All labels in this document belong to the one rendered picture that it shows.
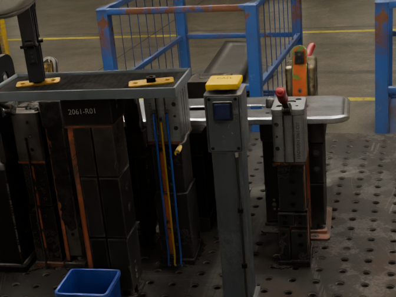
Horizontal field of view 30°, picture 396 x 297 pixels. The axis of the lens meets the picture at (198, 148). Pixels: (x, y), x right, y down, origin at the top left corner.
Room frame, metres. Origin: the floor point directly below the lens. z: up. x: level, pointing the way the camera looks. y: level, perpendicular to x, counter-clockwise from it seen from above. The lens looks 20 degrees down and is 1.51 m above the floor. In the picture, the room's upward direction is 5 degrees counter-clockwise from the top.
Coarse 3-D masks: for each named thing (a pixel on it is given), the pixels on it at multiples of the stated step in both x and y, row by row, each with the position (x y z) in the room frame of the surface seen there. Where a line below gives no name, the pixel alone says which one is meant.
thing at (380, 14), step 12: (384, 0) 3.14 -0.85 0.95; (384, 12) 3.13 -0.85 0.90; (384, 24) 3.13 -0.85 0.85; (384, 36) 3.13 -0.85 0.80; (384, 48) 3.13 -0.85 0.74; (384, 60) 3.13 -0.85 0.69; (384, 72) 3.13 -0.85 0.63; (384, 84) 3.13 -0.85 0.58; (384, 96) 3.13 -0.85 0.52; (384, 108) 3.13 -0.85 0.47; (384, 120) 3.13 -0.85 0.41; (384, 132) 3.13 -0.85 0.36
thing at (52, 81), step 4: (48, 80) 1.41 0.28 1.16; (52, 80) 1.42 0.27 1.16; (56, 80) 1.41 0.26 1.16; (16, 84) 1.40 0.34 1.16; (20, 84) 1.40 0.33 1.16; (24, 84) 1.40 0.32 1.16; (28, 84) 1.39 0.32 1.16; (32, 84) 1.39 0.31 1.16; (36, 84) 1.39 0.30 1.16; (40, 84) 1.39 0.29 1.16; (44, 84) 1.39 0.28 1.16
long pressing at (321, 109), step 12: (288, 96) 1.71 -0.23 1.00; (300, 96) 1.69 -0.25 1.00; (312, 96) 1.68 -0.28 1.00; (324, 96) 1.67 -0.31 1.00; (336, 96) 1.66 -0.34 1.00; (264, 108) 1.62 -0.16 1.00; (312, 108) 1.59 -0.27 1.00; (324, 108) 1.58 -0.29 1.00; (336, 108) 1.57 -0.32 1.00; (348, 108) 1.58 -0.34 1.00; (144, 120) 1.60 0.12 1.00; (192, 120) 1.58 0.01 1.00; (204, 120) 1.57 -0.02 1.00; (252, 120) 1.55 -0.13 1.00; (264, 120) 1.54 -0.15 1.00; (312, 120) 1.52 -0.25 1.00; (324, 120) 1.51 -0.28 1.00; (336, 120) 1.51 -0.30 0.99
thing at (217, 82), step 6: (210, 78) 1.33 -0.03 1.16; (216, 78) 1.32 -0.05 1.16; (222, 78) 1.32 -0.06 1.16; (228, 78) 1.32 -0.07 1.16; (234, 78) 1.31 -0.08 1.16; (240, 78) 1.31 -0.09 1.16; (210, 84) 1.29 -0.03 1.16; (216, 84) 1.29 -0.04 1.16; (222, 84) 1.28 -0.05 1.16; (228, 84) 1.28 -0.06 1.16; (234, 84) 1.28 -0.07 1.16; (222, 90) 1.30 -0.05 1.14; (228, 90) 1.30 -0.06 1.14
